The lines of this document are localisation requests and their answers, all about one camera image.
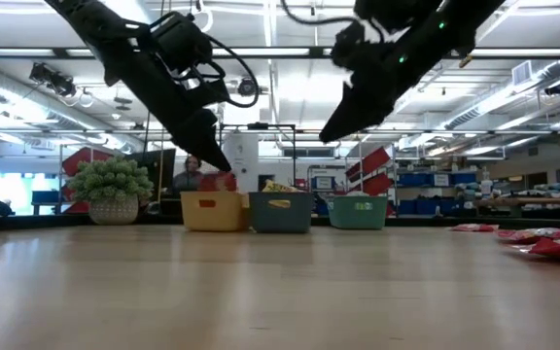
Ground white cable ring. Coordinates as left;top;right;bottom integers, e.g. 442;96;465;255
192;5;215;34

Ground teal plastic bin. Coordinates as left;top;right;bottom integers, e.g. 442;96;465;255
327;194;389;230

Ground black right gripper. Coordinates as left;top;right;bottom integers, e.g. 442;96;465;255
319;41;437;143

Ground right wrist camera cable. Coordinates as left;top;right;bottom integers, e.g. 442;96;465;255
279;0;359;26

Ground green plant in white pot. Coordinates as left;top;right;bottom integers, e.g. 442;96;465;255
67;156;155;226

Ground blue storage bin shelf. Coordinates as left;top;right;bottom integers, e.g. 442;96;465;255
396;172;478;189

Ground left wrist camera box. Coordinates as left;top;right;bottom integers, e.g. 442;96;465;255
149;10;214;75

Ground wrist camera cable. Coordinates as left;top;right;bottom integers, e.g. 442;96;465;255
182;33;262;109
279;0;359;26

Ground blue-grey plastic bin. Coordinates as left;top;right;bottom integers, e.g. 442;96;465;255
248;192;314;233

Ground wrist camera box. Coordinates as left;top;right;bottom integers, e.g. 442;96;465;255
149;10;214;75
331;18;383;67

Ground black computer monitor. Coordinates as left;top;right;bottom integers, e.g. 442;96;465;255
123;148;177;193

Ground black ceiling-mounted device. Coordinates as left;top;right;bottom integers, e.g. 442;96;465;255
28;61;78;98

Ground red tilted storage bin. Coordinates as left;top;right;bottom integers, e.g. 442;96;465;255
352;173;394;197
345;147;392;179

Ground yellow plastic bin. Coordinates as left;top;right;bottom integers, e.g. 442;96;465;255
180;191;251;232

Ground round black camera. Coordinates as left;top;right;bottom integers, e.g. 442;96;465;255
237;76;258;97

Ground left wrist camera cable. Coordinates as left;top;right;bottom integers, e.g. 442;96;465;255
182;33;262;109

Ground white spray bottle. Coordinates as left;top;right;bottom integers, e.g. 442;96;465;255
479;169;494;198

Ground wooden workbench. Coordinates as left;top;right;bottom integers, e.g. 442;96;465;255
476;196;560;206

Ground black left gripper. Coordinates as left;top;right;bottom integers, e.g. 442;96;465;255
128;48;232;172

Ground red board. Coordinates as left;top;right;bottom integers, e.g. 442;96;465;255
61;148;116;177

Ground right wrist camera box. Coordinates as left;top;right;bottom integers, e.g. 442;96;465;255
331;18;383;67

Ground person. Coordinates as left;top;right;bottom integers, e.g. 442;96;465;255
171;154;208;193

